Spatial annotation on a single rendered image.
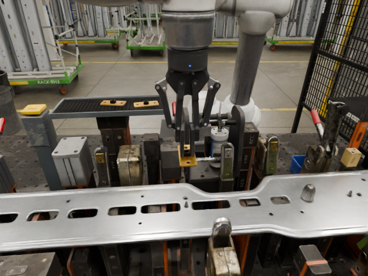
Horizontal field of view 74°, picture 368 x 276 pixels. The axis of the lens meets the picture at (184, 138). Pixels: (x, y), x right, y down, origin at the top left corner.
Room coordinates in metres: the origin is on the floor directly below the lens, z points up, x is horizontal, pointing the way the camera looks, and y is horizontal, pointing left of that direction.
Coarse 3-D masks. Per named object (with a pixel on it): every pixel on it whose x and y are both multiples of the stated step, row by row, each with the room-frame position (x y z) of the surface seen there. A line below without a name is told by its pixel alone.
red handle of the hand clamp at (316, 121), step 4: (312, 112) 0.77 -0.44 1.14; (316, 112) 0.76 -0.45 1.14; (312, 116) 0.76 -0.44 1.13; (316, 116) 0.75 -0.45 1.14; (316, 120) 0.74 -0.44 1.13; (316, 124) 0.73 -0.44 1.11; (320, 124) 0.73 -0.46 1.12; (316, 128) 0.73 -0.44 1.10; (320, 128) 0.72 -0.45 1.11; (320, 132) 0.70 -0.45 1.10; (320, 136) 0.69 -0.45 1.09; (320, 140) 0.69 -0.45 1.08; (328, 144) 0.67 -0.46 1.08; (328, 148) 0.65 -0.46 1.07; (328, 152) 0.65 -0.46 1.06
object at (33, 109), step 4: (44, 104) 0.80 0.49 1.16; (24, 108) 0.76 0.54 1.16; (28, 108) 0.76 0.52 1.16; (32, 108) 0.76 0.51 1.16; (36, 108) 0.76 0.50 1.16; (40, 108) 0.76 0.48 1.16; (44, 108) 0.78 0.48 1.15; (20, 112) 0.74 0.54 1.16; (24, 112) 0.74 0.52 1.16; (28, 112) 0.74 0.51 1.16; (32, 112) 0.74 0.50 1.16; (36, 112) 0.74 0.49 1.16; (40, 112) 0.75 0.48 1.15
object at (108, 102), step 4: (104, 100) 0.83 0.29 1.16; (108, 100) 0.83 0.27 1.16; (112, 100) 0.81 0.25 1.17; (100, 104) 0.79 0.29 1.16; (104, 104) 0.79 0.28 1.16; (108, 104) 0.79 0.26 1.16; (112, 104) 0.79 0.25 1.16; (116, 104) 0.79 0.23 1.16; (120, 104) 0.79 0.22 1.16; (124, 104) 0.80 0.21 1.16
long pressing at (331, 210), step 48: (48, 192) 0.53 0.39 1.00; (96, 192) 0.53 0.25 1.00; (144, 192) 0.53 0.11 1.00; (192, 192) 0.53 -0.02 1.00; (240, 192) 0.53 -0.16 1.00; (288, 192) 0.53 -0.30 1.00; (336, 192) 0.53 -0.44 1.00; (0, 240) 0.37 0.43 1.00; (48, 240) 0.37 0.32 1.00; (96, 240) 0.37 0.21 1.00; (144, 240) 0.37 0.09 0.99
